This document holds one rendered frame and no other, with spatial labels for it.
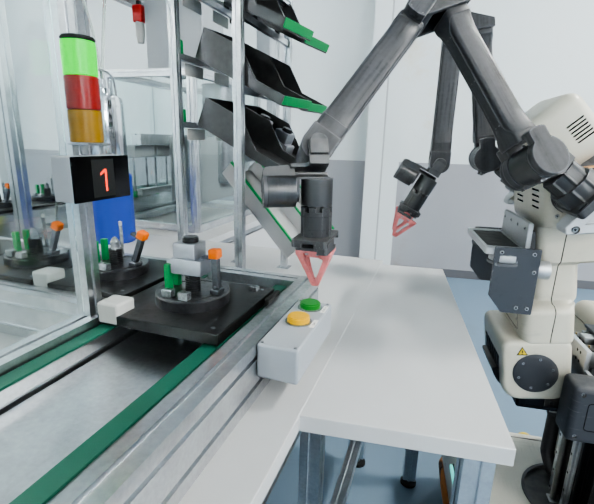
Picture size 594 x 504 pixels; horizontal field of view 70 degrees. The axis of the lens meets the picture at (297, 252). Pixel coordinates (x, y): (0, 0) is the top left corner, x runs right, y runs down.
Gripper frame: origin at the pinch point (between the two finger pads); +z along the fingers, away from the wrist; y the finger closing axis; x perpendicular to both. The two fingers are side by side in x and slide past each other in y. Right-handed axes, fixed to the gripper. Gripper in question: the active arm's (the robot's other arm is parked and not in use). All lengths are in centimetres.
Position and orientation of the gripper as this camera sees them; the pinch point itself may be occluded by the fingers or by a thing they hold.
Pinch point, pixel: (315, 281)
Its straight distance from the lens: 80.5
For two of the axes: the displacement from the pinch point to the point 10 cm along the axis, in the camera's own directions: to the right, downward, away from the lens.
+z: -0.1, 9.6, 2.6
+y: -3.0, 2.5, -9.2
